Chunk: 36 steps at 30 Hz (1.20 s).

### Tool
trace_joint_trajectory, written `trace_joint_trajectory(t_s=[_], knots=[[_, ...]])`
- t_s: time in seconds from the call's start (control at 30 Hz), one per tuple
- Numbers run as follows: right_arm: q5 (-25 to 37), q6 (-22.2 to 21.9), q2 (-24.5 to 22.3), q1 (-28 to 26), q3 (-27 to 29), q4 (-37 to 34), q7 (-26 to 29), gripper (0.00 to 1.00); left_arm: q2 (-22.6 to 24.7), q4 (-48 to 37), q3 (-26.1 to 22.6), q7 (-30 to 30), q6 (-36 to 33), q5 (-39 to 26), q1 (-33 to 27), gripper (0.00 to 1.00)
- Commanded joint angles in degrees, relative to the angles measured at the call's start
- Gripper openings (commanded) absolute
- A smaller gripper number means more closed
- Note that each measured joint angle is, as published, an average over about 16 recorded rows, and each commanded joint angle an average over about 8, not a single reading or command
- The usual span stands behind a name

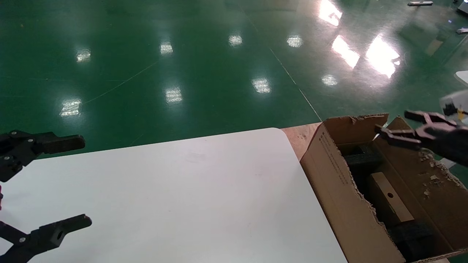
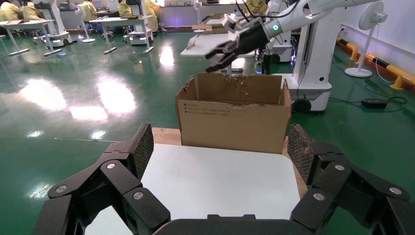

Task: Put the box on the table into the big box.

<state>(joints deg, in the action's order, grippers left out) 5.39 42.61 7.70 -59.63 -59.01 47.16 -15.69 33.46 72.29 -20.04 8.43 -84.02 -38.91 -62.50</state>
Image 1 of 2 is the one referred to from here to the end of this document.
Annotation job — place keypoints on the wooden board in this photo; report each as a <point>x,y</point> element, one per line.
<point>298,137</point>

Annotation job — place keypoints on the dark machine base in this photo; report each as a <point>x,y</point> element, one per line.
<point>463,6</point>

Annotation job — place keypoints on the small grey floor foot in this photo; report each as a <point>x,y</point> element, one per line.
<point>463,31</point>

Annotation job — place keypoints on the black foam block with bump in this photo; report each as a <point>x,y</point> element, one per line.
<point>363,159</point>

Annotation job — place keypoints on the grey flat floor foot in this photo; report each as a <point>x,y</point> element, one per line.
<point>420,3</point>

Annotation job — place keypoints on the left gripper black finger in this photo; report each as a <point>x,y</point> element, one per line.
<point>47,235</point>
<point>55,143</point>

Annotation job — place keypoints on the small cardboard box with hole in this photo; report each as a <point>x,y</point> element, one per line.
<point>387,199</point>

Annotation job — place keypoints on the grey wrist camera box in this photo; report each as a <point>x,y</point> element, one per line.
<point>457,98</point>

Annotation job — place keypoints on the big open cardboard box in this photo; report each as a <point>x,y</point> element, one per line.
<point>336,190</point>

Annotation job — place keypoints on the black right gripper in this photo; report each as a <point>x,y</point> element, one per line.
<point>453,142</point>

